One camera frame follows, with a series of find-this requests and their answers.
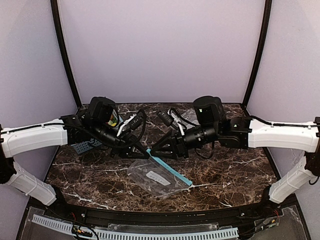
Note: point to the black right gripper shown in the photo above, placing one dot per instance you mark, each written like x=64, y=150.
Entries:
x=180, y=145

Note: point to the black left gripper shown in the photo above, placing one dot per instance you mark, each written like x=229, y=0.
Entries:
x=120, y=149

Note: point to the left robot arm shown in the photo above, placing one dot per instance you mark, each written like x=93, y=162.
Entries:
x=100, y=121

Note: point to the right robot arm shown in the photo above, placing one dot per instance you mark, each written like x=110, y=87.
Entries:
x=248, y=132

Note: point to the yellow toy food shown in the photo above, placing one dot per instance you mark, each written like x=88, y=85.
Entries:
x=114, y=119

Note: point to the blue perforated plastic basket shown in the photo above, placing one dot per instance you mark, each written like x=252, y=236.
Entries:
x=91, y=144

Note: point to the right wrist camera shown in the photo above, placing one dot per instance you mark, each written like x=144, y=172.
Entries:
x=165, y=118

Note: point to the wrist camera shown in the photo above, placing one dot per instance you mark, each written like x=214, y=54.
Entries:
x=165, y=118
x=133, y=123

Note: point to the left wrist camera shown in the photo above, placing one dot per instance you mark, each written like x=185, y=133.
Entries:
x=133, y=123

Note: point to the grey slotted cable duct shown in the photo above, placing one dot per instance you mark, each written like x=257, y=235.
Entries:
x=138, y=232

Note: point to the black front table rail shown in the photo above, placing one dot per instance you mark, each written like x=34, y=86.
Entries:
x=102, y=217

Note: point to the left black corner post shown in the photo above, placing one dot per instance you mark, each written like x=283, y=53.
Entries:
x=63, y=52

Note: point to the black corner post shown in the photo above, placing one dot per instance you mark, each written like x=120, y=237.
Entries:
x=63, y=52
x=259, y=52

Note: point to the right black corner post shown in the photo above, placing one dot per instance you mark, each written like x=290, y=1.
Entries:
x=259, y=52

